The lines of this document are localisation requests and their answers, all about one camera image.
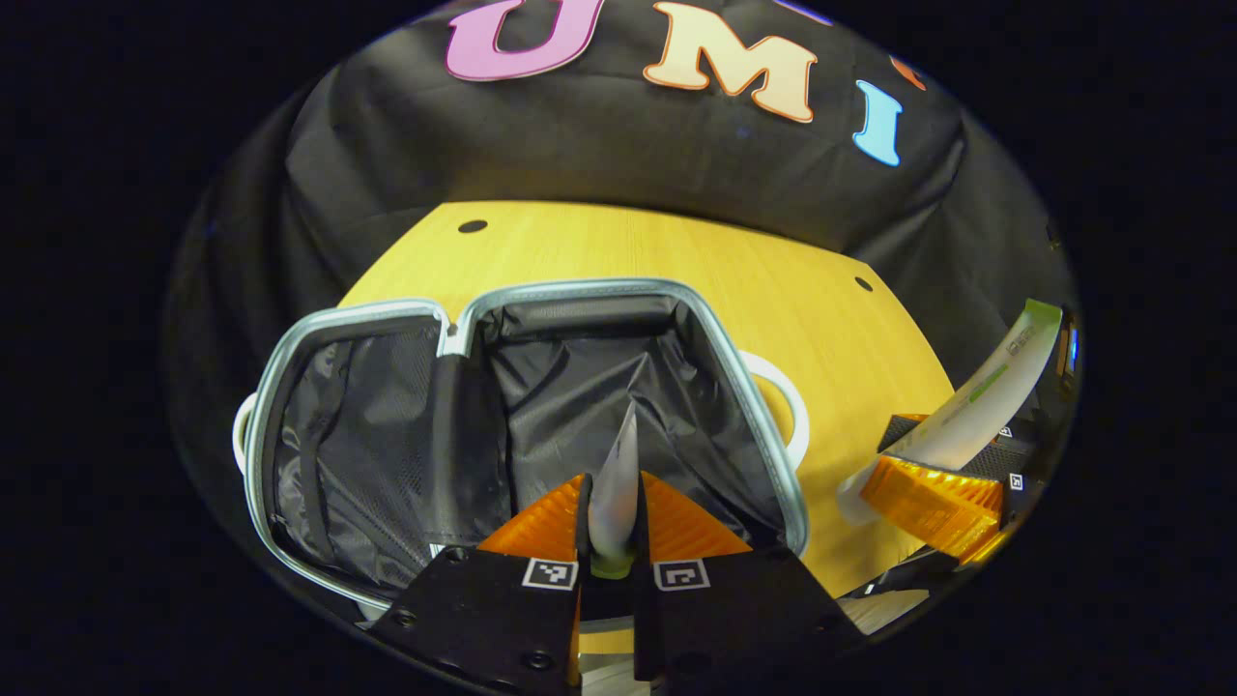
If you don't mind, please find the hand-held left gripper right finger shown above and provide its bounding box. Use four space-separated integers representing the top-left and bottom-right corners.
633 471 867 693

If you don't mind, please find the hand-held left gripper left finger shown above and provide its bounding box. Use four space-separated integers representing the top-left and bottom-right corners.
370 472 593 695

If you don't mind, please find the slim translucent tube green cap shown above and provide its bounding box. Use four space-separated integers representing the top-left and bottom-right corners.
588 400 642 581

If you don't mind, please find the white green cream tube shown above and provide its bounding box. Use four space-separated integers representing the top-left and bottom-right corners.
836 298 1064 529

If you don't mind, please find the light blue suitcase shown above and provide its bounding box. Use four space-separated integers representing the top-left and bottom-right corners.
232 278 811 613

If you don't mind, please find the black backdrop cloth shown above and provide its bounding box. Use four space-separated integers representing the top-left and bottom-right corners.
164 0 1079 602

